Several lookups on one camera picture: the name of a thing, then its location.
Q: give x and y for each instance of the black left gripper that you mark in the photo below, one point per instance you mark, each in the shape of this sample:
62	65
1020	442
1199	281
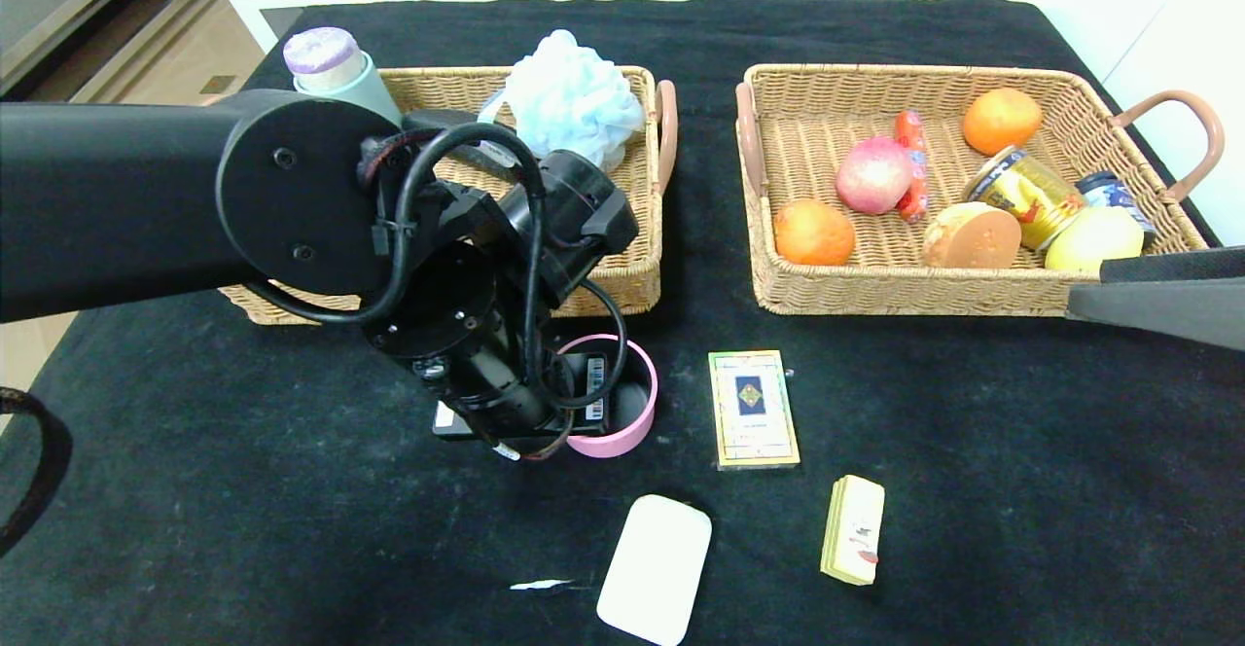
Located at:
586	391

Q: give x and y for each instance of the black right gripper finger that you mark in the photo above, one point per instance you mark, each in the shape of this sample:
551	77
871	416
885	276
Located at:
1177	267
1167	313

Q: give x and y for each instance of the pink saucepan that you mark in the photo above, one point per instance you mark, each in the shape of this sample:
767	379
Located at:
632	432

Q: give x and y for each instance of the playing card box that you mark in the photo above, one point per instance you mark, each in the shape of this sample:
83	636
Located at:
754	412

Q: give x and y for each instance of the white soap bar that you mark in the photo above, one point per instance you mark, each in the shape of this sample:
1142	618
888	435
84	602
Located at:
654	568

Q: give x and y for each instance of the rough-skinned orange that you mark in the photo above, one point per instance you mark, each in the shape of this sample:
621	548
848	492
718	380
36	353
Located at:
814	233

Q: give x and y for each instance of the small yellow block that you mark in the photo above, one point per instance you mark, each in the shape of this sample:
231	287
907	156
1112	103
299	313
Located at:
854	534

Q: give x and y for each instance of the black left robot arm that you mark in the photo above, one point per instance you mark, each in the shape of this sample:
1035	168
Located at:
97	198

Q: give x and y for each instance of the wicker basket with toiletries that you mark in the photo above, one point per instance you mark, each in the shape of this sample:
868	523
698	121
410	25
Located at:
637	286

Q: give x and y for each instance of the wicker basket with food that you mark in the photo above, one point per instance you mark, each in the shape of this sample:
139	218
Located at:
807	150

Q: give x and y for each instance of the yellow lemon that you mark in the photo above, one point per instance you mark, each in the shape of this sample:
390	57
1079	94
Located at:
1094	240

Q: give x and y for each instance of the blue tin can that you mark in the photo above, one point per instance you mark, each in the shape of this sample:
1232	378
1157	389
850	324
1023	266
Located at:
1119	191

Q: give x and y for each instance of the yellow drink can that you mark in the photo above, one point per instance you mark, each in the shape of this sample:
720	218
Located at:
1026	194

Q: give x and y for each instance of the small white paper scrap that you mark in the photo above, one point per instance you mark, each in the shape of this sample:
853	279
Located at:
540	585

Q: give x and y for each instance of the brown bread bun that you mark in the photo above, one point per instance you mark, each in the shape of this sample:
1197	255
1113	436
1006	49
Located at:
971	237

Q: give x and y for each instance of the smooth tangerine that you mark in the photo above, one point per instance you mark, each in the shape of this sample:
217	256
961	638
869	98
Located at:
1002	121

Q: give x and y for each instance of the red sausage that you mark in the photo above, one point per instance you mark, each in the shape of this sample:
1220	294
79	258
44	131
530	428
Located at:
912	135

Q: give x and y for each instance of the light blue bath loofah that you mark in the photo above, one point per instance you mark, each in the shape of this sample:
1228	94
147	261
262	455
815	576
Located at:
574	91

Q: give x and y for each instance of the black curved case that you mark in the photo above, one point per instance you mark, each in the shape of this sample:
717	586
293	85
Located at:
433	119

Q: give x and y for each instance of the pink peach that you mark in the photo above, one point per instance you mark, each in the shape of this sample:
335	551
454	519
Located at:
873	177

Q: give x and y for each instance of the teal bottle with purple cap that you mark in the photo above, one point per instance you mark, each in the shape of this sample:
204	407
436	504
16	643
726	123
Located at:
326	53

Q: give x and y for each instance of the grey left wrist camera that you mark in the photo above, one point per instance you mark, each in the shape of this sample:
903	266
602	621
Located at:
445	419

